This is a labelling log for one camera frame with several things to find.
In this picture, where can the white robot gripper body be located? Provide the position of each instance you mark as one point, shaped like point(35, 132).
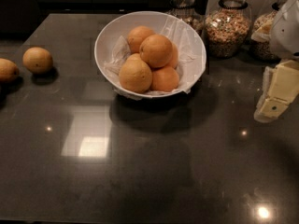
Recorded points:
point(287, 34)

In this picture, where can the white bowl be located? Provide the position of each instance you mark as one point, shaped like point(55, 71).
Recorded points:
point(107, 38)

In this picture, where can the glass cereal jar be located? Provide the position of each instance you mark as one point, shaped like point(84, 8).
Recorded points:
point(227, 27)
point(261, 50)
point(185, 11)

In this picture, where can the white paper bowl liner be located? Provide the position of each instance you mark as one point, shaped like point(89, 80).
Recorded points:
point(190, 56)

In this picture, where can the middle glass cereal jar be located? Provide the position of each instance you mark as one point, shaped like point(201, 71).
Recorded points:
point(227, 27)

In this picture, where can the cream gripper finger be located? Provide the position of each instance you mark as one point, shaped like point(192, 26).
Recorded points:
point(261, 32)
point(280, 88)

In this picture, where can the left glass cereal jar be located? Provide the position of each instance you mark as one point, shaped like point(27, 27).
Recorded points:
point(185, 11)

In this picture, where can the orange on table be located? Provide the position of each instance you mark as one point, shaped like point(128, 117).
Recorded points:
point(37, 60)

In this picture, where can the right glass cereal jar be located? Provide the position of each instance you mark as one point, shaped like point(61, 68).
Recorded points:
point(261, 50)

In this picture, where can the orange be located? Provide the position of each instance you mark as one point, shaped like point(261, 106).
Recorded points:
point(37, 60)
point(164, 79)
point(156, 51)
point(9, 71)
point(136, 36)
point(136, 76)

